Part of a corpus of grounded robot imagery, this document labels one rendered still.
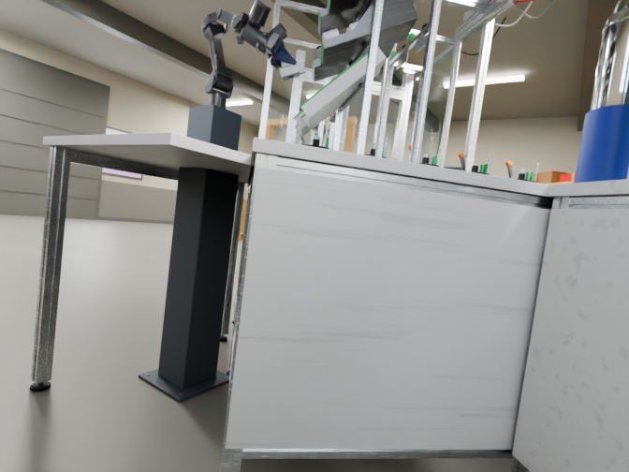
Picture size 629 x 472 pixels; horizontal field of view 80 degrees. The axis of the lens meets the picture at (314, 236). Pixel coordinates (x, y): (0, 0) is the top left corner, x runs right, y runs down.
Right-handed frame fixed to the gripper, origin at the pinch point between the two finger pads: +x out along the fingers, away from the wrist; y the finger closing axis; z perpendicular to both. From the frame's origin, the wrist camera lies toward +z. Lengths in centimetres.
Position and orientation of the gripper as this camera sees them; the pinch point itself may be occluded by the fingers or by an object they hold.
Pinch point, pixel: (287, 60)
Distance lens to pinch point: 142.6
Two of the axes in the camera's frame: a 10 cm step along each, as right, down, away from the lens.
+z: 5.5, -8.3, -0.8
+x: 8.4, 5.5, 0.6
